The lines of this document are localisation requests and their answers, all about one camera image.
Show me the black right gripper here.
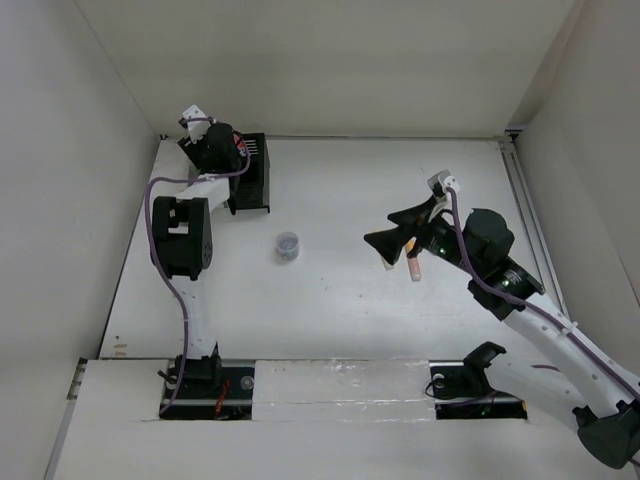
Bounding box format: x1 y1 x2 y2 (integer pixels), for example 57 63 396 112
363 195 483 277

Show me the orange highlighter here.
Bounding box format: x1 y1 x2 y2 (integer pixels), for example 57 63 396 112
404 238 422 282

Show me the yellow highlighter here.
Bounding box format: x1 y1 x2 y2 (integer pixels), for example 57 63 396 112
382 258 395 271

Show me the paper clip tub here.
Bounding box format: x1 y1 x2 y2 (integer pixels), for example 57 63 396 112
275 231 300 262

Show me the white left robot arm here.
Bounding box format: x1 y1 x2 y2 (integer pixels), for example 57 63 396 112
143 114 251 397

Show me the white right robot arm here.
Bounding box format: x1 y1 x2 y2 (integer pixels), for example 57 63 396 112
364 193 639 469

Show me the black slatted pen holder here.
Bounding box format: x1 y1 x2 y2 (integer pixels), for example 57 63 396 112
227 133 270 215

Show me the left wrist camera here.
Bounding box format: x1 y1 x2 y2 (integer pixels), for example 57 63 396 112
179 104 216 143

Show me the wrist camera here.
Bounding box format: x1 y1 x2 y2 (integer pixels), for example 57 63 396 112
179 104 216 143
427 170 461 205

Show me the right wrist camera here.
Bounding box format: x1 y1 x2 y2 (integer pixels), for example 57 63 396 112
427 170 461 205

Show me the aluminium rail right side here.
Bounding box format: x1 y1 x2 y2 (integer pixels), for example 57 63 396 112
496 130 568 314

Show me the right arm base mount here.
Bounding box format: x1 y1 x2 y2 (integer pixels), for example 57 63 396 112
424 342 528 420

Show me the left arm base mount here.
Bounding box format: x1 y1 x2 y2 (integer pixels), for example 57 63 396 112
158 353 256 421

